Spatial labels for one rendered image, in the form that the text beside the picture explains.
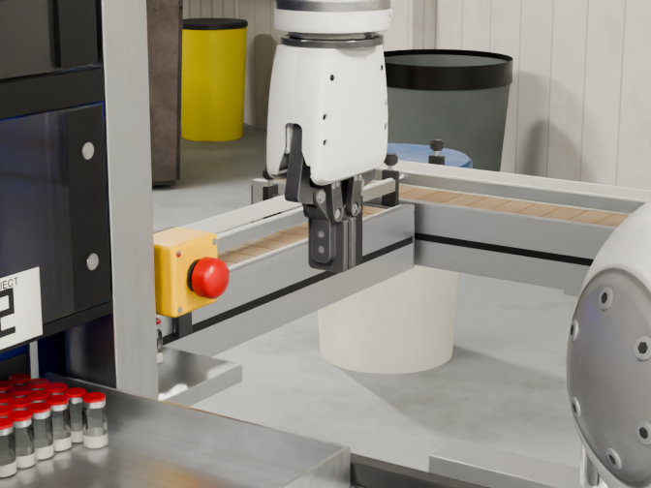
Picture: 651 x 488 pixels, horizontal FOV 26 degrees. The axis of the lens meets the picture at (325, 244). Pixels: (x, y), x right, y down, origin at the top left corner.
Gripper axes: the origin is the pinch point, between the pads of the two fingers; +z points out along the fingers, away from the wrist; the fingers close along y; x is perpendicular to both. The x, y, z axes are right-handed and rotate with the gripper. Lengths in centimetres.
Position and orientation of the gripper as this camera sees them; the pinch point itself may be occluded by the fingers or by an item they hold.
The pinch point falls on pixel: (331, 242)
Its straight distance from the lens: 105.8
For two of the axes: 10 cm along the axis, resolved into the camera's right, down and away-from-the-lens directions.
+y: -5.5, 2.1, -8.1
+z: 0.0, 9.7, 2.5
